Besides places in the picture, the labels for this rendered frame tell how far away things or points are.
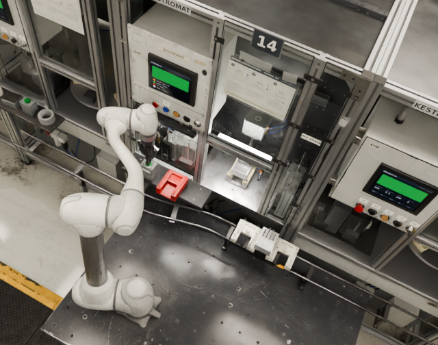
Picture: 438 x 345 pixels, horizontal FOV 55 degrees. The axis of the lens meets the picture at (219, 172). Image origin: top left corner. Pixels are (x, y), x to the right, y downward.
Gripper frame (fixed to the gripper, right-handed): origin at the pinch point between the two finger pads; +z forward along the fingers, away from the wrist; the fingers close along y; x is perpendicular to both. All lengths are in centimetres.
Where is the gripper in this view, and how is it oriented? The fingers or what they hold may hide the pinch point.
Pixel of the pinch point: (148, 159)
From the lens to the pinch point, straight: 240.8
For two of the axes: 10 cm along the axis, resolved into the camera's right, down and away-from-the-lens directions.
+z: -1.2, 5.8, 8.1
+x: -4.5, 7.0, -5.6
